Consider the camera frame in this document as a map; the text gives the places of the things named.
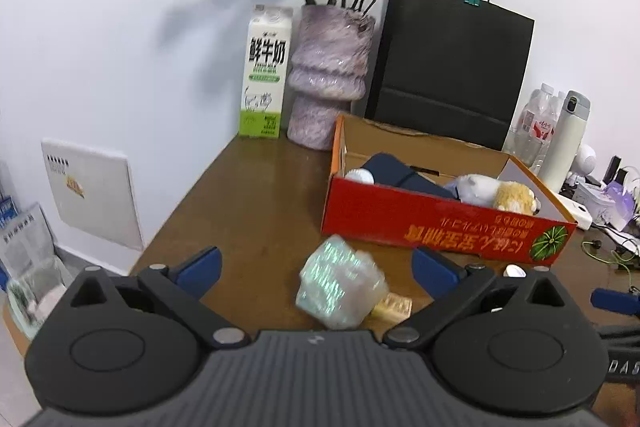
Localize white and green milk carton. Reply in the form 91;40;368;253
238;4;294;140

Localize iridescent wrapper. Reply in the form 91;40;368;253
296;234;391;330

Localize white round gadget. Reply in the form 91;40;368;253
570;144;598;180

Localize stack of newspapers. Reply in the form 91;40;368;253
0;202;76;339

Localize green cable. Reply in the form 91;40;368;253
602;247;640;275

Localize white thermos flask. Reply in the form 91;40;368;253
539;90;592;194

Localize navy blue case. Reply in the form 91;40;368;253
360;152;458;202

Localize wooden desktop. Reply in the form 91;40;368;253
127;129;640;338

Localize plastic water bottles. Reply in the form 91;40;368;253
505;127;551;172

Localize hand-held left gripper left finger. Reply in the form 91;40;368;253
65;247;251;349

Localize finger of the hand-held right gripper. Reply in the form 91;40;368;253
590;288;640;315

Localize small gold box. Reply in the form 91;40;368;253
370;292;413;323

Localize white wall panel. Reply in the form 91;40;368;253
41;138;145;253

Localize black paper bag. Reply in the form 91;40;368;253
364;0;536;152

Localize purple and white packet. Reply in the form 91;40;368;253
575;179;636;232

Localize purple ribbed vase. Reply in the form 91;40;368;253
286;4;377;151

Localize red cardboard box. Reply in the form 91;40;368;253
321;113;579;267

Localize white power strip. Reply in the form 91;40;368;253
557;193;593;230

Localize white and yellow plush toy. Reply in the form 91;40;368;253
444;174;543;215

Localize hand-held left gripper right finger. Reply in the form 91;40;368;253
384;247;573;350

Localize clear plastic water bottle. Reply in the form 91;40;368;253
537;83;566;146
517;88;546;142

